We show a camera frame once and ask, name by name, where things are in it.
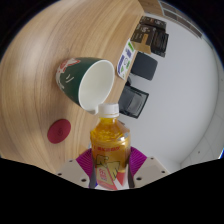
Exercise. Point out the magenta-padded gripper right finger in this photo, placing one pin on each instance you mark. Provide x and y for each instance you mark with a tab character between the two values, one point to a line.
150	170

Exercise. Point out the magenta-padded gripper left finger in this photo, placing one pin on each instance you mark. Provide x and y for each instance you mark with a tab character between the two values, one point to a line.
71	171

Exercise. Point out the orange drink bottle white cap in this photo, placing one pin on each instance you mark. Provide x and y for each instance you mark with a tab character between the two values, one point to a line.
110	146

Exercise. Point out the flat round red coaster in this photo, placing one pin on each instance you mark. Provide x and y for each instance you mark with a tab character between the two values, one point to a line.
59	131

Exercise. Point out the black mesh office chair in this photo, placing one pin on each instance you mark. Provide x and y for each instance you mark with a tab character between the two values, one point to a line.
133	100

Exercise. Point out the green mug white inside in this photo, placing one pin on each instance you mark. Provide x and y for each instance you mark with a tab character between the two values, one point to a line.
73	80

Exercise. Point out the black padded office chair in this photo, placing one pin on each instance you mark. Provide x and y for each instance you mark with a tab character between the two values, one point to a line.
144	66

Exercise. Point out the white printed leaflet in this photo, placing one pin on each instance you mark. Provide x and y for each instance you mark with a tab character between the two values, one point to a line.
126	60

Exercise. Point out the dark brown cardboard box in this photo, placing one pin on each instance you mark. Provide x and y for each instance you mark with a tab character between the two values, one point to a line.
152	24
160	43

